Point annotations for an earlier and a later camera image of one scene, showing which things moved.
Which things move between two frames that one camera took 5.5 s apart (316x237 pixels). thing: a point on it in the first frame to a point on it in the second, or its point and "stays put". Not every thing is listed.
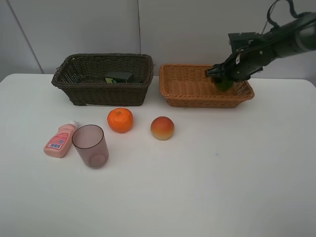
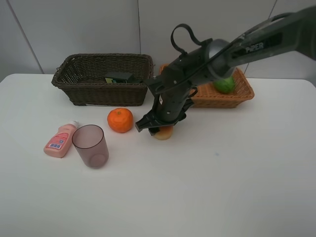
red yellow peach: [162, 128] stays put
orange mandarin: [120, 120] stays put
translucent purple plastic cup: [90, 141] stays put
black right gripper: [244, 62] to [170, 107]
